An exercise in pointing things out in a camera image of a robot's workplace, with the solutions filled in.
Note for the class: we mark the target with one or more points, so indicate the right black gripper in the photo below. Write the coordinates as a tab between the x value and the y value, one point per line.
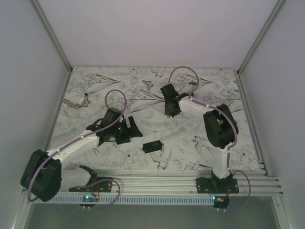
168	113

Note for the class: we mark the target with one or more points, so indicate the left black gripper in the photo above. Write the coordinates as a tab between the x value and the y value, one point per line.
131	132

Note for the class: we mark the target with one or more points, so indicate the black fuse box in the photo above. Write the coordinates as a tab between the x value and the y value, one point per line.
152	146

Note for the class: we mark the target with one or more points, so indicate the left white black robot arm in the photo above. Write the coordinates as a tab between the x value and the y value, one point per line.
44	174

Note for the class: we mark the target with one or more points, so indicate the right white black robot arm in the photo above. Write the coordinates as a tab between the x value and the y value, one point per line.
221	131

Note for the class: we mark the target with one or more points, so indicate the floral patterned table mat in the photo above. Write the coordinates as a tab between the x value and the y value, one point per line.
138	91

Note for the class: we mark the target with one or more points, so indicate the green plastic connector part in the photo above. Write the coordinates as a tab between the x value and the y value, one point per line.
236	122

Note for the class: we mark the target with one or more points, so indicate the metal clip with blue bead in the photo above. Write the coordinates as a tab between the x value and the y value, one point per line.
83	102

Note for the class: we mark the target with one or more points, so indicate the left small circuit board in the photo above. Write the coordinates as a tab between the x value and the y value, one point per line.
90	198

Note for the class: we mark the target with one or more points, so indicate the small circuit board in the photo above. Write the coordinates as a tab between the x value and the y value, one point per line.
220	199
90	198

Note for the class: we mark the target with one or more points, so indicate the right small circuit board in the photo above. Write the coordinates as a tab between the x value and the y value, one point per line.
220	199

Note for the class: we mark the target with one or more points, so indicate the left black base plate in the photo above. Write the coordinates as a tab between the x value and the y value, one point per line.
104	186

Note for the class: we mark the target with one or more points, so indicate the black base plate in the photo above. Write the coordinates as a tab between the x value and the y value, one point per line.
104	186
205	186

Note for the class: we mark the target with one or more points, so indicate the grey slotted cable duct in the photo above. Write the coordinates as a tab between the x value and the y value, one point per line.
137	200

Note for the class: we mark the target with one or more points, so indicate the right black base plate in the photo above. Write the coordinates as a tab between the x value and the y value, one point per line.
205	186

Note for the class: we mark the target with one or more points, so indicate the aluminium rail frame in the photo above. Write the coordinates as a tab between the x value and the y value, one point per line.
174	182

